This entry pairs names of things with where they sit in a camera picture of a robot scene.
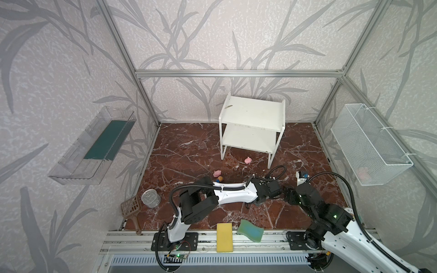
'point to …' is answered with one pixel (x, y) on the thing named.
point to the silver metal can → (150, 198)
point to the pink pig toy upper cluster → (217, 173)
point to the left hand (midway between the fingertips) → (255, 190)
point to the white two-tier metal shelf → (251, 124)
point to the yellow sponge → (224, 238)
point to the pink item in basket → (362, 176)
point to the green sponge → (252, 232)
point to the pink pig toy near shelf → (248, 160)
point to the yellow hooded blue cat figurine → (219, 179)
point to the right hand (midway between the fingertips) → (289, 182)
